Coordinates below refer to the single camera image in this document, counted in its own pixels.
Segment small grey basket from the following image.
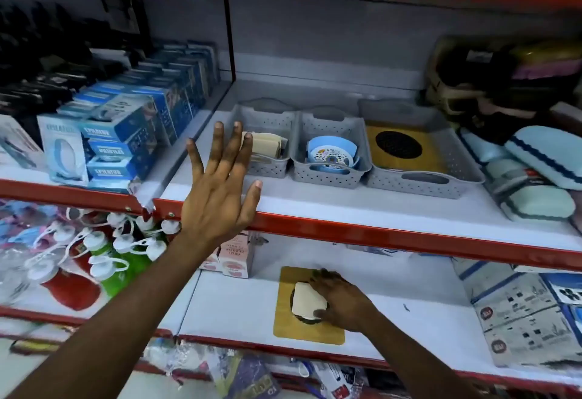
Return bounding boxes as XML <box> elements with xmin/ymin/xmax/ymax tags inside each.
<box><xmin>229</xmin><ymin>97</ymin><xmax>297</xmax><ymax>180</ymax></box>
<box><xmin>289</xmin><ymin>105</ymin><xmax>373</xmax><ymax>189</ymax></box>

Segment stack of black boxes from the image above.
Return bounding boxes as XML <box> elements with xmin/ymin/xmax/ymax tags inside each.
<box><xmin>0</xmin><ymin>0</ymin><xmax>151</xmax><ymax>149</ymax></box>

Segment pile of pastel cases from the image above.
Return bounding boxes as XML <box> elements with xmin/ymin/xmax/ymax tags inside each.
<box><xmin>457</xmin><ymin>39</ymin><xmax>582</xmax><ymax>236</ymax></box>

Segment stack of blue boxes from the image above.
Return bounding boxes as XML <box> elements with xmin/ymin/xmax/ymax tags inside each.
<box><xmin>37</xmin><ymin>39</ymin><xmax>221</xmax><ymax>195</ymax></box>

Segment red white metal shelf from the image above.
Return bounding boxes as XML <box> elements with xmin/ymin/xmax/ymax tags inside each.
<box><xmin>0</xmin><ymin>0</ymin><xmax>582</xmax><ymax>399</ymax></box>

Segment blue round patterned item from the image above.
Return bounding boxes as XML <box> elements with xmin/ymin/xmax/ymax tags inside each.
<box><xmin>307</xmin><ymin>135</ymin><xmax>360</xmax><ymax>175</ymax></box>

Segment white red packet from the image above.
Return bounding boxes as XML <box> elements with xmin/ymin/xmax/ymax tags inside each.
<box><xmin>298</xmin><ymin>360</ymin><xmax>364</xmax><ymax>399</ymax></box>

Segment white product box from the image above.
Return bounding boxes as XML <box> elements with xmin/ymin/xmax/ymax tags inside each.
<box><xmin>0</xmin><ymin>114</ymin><xmax>46</xmax><ymax>172</ymax></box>

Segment large grey printed box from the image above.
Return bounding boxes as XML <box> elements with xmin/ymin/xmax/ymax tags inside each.
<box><xmin>472</xmin><ymin>271</ymin><xmax>582</xmax><ymax>367</ymax></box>

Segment clear plastic packet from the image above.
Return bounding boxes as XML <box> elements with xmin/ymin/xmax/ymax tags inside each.
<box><xmin>145</xmin><ymin>338</ymin><xmax>206</xmax><ymax>375</ymax></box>

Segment person's right forearm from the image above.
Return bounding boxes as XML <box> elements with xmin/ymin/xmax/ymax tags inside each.
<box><xmin>359</xmin><ymin>308</ymin><xmax>492</xmax><ymax>399</ymax></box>

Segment person's left forearm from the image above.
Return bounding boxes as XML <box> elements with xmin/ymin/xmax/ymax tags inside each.
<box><xmin>4</xmin><ymin>230</ymin><xmax>228</xmax><ymax>399</ymax></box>

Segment cream square pads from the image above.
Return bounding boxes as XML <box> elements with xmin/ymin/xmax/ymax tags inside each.
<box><xmin>290</xmin><ymin>281</ymin><xmax>328</xmax><ymax>321</ymax></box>
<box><xmin>241</xmin><ymin>131</ymin><xmax>290</xmax><ymax>161</ymax></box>

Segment group of white-capped bottles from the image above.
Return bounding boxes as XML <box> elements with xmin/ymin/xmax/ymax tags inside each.
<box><xmin>25</xmin><ymin>208</ymin><xmax>182</xmax><ymax>311</ymax></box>

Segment person's right hand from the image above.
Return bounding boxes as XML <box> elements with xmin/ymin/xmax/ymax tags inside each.
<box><xmin>309</xmin><ymin>268</ymin><xmax>378</xmax><ymax>334</ymax></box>

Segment blue printed box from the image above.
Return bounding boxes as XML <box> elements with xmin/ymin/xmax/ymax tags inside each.
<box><xmin>541</xmin><ymin>271</ymin><xmax>582</xmax><ymax>345</ymax></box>

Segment wooden board with black mesh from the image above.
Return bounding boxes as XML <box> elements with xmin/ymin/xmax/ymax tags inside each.
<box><xmin>272</xmin><ymin>266</ymin><xmax>346</xmax><ymax>346</ymax></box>
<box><xmin>365</xmin><ymin>125</ymin><xmax>449</xmax><ymax>175</ymax></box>

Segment person's left hand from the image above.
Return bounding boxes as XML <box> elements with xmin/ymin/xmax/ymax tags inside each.
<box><xmin>181</xmin><ymin>120</ymin><xmax>264</xmax><ymax>249</ymax></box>

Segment pink white carton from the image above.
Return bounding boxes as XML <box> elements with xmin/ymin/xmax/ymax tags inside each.
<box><xmin>199</xmin><ymin>248</ymin><xmax>222</xmax><ymax>273</ymax></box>
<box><xmin>218</xmin><ymin>230</ymin><xmax>258</xmax><ymax>279</ymax></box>

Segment large grey basket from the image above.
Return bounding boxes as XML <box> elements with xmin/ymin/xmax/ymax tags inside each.
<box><xmin>358</xmin><ymin>97</ymin><xmax>486</xmax><ymax>200</ymax></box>

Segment purple plastic packet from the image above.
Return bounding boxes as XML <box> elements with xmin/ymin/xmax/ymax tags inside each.
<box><xmin>213</xmin><ymin>351</ymin><xmax>281</xmax><ymax>399</ymax></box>

